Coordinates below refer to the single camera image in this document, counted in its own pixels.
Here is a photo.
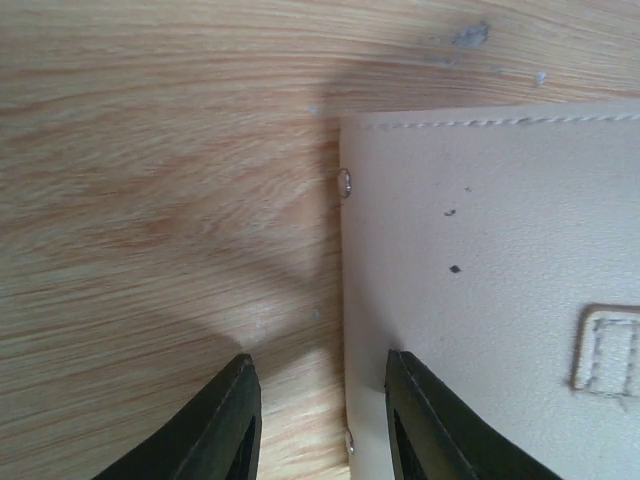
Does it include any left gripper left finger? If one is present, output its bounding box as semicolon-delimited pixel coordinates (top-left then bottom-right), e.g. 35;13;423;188
96;354;262;479

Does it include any beige card holder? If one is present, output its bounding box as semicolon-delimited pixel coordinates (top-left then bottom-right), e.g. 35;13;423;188
339;99;639;479

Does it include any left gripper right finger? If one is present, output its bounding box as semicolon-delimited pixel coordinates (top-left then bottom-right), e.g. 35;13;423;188
385;350;558;480

